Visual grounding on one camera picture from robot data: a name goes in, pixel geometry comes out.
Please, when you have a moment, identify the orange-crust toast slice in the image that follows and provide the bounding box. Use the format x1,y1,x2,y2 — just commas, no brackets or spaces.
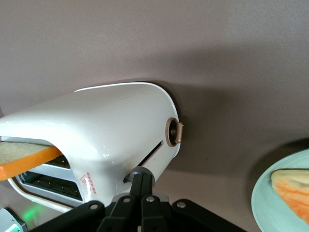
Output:
0,142,62,181

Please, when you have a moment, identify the grey base box green light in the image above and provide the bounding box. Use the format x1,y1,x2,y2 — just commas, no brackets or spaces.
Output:
0,207,28,232

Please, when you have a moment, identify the pale green round plate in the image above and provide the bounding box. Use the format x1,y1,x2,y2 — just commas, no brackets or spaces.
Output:
251,147,309,232

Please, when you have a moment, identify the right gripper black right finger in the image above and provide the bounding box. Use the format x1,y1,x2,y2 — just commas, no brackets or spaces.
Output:
141,174,247,232

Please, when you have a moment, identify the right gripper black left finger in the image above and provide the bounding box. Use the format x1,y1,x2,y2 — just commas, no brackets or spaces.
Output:
31,173,144,232

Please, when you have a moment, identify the white two-slot toaster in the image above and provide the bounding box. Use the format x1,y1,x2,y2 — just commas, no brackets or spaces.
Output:
0,82,185,213

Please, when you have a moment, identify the triangular orange bread piece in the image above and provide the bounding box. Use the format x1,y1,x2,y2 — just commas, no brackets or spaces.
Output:
270,168,309,224

